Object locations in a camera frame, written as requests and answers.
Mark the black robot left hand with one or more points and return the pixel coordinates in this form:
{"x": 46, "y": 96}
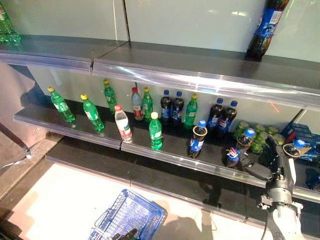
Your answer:
{"x": 125, "y": 237}

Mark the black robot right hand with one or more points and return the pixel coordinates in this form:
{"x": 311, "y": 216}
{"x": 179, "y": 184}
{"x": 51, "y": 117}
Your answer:
{"x": 277, "y": 160}

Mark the blue plastic shopping basket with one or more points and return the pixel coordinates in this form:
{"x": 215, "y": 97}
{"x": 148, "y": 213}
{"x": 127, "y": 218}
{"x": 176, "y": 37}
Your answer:
{"x": 143, "y": 200}

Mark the green Sprite bottle yellow cap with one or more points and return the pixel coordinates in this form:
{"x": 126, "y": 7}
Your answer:
{"x": 191, "y": 112}
{"x": 155, "y": 135}
{"x": 147, "y": 105}
{"x": 62, "y": 107}
{"x": 92, "y": 113}
{"x": 110, "y": 97}

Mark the row of dark pepsi bottles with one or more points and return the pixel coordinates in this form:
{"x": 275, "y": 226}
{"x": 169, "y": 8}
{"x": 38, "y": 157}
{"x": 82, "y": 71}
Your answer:
{"x": 255, "y": 112}

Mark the black base shelf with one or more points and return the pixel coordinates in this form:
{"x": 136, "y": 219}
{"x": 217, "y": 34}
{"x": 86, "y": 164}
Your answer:
{"x": 125, "y": 165}

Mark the black shelf board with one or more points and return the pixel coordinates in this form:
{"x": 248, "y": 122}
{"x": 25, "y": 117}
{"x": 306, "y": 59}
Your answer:
{"x": 175, "y": 142}
{"x": 108, "y": 125}
{"x": 62, "y": 46}
{"x": 187, "y": 57}

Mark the water bottle red cap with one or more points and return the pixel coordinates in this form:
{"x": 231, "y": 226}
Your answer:
{"x": 137, "y": 105}
{"x": 123, "y": 125}

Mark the large Pepsi cola bottle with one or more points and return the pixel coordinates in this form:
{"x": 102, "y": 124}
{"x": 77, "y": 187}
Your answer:
{"x": 265, "y": 30}

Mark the pale shelf back panel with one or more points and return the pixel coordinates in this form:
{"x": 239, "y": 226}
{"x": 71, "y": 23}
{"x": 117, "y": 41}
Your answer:
{"x": 187, "y": 22}
{"x": 62, "y": 17}
{"x": 75, "y": 82}

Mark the brown cover sheet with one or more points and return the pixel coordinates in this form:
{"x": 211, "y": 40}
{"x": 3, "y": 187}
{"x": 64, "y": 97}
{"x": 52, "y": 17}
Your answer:
{"x": 12, "y": 100}

